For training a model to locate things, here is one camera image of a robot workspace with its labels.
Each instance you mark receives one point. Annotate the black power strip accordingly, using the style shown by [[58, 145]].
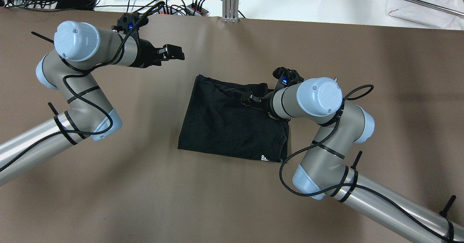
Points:
[[183, 10]]

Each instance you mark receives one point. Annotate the dark t-shirt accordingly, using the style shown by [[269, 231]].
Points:
[[216, 122]]

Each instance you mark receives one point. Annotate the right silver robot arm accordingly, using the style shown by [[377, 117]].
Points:
[[322, 170]]

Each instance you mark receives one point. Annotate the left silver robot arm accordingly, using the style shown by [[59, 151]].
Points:
[[79, 49]]

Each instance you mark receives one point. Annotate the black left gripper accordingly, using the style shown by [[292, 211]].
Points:
[[144, 56]]

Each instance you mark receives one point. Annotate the aluminium frame cage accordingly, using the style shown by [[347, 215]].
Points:
[[230, 11]]

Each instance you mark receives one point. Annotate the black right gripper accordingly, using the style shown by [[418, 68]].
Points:
[[268, 108]]

